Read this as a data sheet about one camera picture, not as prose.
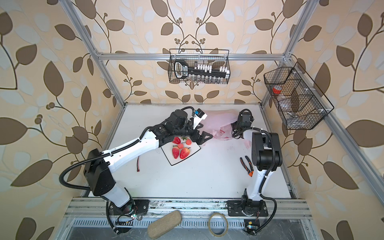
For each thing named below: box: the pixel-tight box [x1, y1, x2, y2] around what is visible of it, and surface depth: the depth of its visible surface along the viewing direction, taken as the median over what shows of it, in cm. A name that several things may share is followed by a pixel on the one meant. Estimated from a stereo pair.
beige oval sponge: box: [147, 210, 182, 239], surface depth 69 cm
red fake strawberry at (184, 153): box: [179, 147, 191, 160], surface depth 92 cm
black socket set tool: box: [174, 59, 230, 79], surface depth 84 cm
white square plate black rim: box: [160, 136, 202, 166], surface depth 95 cm
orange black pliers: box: [240, 155, 254, 177], surface depth 88 cm
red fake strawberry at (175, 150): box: [172, 146, 180, 159], surface depth 92 cm
